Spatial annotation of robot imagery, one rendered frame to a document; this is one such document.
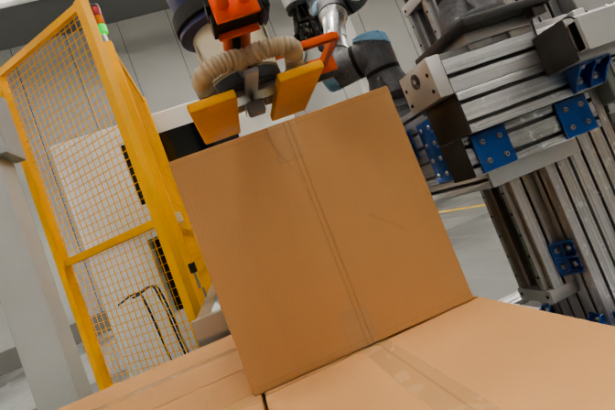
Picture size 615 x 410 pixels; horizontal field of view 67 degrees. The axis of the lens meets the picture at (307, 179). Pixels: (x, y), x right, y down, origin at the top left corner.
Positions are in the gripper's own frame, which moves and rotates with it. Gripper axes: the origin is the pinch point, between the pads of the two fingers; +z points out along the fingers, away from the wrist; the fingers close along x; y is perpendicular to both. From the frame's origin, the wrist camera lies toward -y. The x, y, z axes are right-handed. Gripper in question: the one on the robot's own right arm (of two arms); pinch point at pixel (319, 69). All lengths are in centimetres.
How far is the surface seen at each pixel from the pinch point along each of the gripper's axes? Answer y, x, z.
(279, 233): 60, -33, 41
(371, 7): -933, 438, -373
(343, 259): 60, -25, 49
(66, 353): -71, -125, 58
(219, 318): -3, -55, 59
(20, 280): -68, -131, 24
